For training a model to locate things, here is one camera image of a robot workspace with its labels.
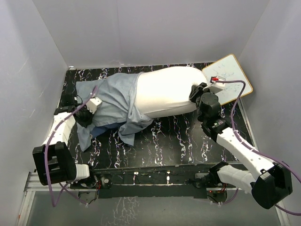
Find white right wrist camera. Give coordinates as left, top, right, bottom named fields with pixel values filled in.
left=203, top=76, right=226, bottom=94

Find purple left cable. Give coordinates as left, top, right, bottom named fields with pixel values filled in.
left=44, top=85, right=99, bottom=208

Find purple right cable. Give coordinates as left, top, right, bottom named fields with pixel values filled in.
left=214, top=80, right=301, bottom=215

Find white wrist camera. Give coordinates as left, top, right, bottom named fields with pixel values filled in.
left=203, top=76, right=226, bottom=94
left=86, top=97, right=102, bottom=114

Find small whiteboard wooden frame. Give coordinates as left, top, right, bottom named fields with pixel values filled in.
left=202, top=54, right=253, bottom=105

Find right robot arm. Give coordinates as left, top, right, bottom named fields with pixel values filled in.
left=189, top=80, right=293, bottom=209

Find aluminium frame rail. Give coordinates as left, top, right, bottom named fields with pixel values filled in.
left=17, top=173, right=290, bottom=226

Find purple cable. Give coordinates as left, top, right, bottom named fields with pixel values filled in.
left=214, top=80, right=301, bottom=215
left=44, top=85, right=99, bottom=208

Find blue pillowcase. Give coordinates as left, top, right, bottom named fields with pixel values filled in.
left=76, top=73, right=153, bottom=152

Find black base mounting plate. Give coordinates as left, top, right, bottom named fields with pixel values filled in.
left=71, top=162, right=220, bottom=199

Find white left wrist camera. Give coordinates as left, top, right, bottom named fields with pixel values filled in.
left=86, top=97, right=102, bottom=114

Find white pillow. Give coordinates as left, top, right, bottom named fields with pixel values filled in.
left=135, top=66, right=207, bottom=119

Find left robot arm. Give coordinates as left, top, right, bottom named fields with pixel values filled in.
left=32, top=95, right=102, bottom=188

